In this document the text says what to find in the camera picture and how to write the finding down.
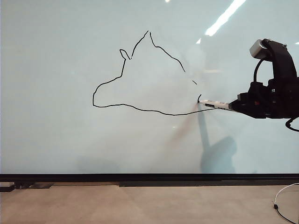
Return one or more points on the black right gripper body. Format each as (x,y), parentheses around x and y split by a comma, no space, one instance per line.
(278,102)

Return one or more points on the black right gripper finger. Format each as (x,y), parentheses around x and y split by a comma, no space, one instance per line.
(243,107)
(242,96)

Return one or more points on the white whiteboard marker pen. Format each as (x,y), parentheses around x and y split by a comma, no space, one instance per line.
(215,104)

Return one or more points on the large glass whiteboard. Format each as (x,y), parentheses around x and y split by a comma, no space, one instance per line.
(70,128)

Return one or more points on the black and white foot block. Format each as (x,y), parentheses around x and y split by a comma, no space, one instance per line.
(6,187)

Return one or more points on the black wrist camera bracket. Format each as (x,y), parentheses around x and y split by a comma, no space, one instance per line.
(283,60)

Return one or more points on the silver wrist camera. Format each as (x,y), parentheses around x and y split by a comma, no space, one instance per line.
(258,49)

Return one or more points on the black whiteboard frame rail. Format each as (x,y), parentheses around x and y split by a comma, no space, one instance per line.
(140,177)

